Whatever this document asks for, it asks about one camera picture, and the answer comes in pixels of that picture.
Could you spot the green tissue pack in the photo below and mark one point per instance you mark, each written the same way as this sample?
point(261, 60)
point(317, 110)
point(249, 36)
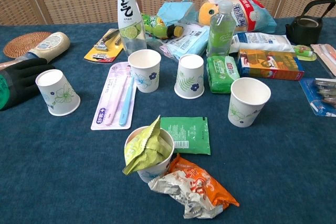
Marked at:
point(223, 74)

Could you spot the paper cup green flower print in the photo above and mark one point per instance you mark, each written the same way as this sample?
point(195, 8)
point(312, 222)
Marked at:
point(246, 108)

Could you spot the green foil sachet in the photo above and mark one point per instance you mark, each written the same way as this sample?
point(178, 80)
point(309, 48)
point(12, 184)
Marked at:
point(189, 134)

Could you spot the paper cup large green flower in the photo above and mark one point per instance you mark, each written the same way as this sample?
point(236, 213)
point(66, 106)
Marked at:
point(57, 93)

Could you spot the green drink bottle yellow cap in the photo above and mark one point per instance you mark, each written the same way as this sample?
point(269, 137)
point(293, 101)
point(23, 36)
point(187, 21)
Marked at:
point(155, 24)

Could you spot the clear lime soda bottle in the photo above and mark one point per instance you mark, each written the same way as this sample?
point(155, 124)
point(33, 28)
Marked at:
point(128, 11)

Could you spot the blue battery blister pack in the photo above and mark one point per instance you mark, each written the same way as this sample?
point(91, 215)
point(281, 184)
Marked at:
point(320, 95)

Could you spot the yellow-green snack wrapper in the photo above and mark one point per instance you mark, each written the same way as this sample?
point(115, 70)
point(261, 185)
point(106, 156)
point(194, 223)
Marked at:
point(144, 150)

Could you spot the orange and blue carton box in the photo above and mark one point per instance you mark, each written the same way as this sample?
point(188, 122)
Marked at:
point(270, 64)

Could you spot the paper cup green fern print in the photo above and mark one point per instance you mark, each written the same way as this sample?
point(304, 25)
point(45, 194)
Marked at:
point(189, 77)

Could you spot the yellow plush toy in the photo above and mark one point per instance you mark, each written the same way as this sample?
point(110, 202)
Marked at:
point(207, 11)

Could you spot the pale pink strip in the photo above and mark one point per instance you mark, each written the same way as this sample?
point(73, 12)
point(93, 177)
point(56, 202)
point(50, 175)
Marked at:
point(8, 65)

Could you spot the beige cylindrical tube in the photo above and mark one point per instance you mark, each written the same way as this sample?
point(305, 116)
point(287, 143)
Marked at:
point(50, 43)

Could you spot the paper cup holding wrapper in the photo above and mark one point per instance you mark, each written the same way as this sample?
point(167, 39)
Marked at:
point(155, 169)

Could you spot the black rubber glove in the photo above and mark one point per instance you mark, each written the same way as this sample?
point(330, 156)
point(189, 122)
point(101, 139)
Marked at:
point(21, 77)

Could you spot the light blue bag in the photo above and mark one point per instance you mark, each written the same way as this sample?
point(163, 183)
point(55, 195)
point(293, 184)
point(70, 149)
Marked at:
point(173, 10)

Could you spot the orange crumpled snack wrapper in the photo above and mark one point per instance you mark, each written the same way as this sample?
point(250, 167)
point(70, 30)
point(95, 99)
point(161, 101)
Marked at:
point(204, 187)

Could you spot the paper cup blue flower print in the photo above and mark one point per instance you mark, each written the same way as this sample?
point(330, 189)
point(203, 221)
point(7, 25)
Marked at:
point(144, 77)

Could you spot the woven rattan coaster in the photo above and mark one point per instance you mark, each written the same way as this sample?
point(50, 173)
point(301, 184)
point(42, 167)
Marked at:
point(18, 44)

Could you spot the blue white red plastic pack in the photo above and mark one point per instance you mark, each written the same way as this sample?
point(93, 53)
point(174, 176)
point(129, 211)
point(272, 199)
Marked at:
point(252, 14)

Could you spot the clear pink toothbrush package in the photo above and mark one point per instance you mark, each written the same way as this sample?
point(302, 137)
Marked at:
point(325, 56)

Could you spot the white wipes pack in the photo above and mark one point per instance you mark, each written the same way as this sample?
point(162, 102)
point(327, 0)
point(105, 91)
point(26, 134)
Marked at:
point(262, 41)

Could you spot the yellow razor blister pack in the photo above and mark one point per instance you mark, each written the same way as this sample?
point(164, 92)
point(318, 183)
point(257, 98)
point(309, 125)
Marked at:
point(105, 49)

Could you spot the pink toothbrush blister pack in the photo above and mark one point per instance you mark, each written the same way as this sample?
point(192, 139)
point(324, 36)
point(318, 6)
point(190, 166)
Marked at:
point(113, 98)

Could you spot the light blue wipes pack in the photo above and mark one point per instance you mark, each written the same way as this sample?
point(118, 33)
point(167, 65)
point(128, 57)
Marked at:
point(189, 43)

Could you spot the green label water bottle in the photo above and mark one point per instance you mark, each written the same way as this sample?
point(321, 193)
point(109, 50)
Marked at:
point(220, 35)

